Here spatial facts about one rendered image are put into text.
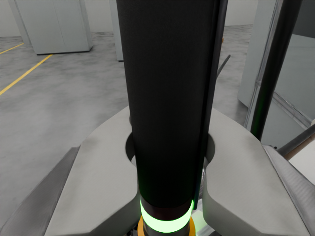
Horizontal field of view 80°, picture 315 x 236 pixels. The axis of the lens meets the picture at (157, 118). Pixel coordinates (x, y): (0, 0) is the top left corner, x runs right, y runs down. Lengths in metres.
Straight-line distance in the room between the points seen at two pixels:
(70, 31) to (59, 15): 0.51
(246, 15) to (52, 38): 11.10
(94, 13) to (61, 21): 5.12
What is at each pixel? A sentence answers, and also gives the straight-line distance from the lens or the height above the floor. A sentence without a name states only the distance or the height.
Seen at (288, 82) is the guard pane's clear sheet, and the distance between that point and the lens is 1.33.
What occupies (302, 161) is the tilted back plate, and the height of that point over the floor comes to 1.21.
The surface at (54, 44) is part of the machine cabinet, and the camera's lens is 7.68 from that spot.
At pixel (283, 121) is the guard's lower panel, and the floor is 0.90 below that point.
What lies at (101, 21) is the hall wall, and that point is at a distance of 12.40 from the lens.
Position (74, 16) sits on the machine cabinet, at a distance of 7.37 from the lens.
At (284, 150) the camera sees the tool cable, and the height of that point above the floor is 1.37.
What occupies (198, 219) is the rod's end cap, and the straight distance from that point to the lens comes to 0.20.
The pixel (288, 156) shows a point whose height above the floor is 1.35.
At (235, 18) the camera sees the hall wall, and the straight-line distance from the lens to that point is 14.07.
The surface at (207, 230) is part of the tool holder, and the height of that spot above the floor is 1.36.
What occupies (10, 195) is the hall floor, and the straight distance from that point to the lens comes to 2.37.
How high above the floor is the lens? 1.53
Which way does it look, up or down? 32 degrees down
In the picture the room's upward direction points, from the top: 2 degrees counter-clockwise
